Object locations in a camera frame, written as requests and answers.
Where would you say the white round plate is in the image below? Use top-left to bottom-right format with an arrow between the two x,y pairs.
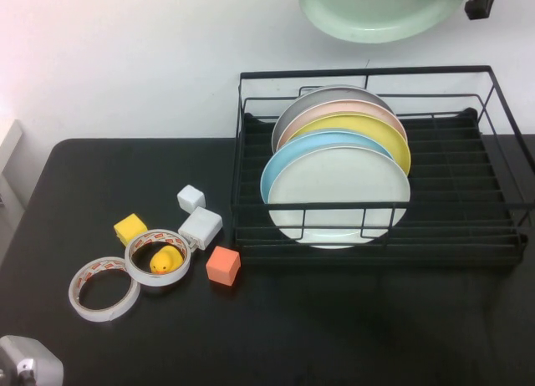
267,145 -> 411,251

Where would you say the blue round plate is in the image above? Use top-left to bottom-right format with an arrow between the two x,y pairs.
259,130 -> 396,205

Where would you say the white rectangular block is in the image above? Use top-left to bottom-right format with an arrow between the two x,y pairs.
177,206 -> 224,252

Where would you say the yellow rubber duck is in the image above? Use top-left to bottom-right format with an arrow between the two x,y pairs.
149,244 -> 186,276

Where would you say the orange foam cube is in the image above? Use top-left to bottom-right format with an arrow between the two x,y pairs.
205,246 -> 242,287

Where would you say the pink round plate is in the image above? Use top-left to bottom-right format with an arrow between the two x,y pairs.
277,100 -> 409,153

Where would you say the grey round plate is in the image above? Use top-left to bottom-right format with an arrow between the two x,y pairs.
270,84 -> 396,153

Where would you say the yellow round plate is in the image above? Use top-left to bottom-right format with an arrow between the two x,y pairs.
286,112 -> 413,176

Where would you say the small white cube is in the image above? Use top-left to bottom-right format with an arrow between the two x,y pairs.
176,184 -> 207,214

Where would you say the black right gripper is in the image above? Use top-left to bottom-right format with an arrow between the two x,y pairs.
447,0 -> 502,21

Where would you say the pale green round plate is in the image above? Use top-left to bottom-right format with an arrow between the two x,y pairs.
297,0 -> 467,44

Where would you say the yellow foam cube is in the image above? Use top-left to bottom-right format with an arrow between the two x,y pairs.
113,212 -> 149,248

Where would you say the white tape roll red print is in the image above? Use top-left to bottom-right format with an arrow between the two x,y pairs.
124,228 -> 193,288
68,256 -> 142,323

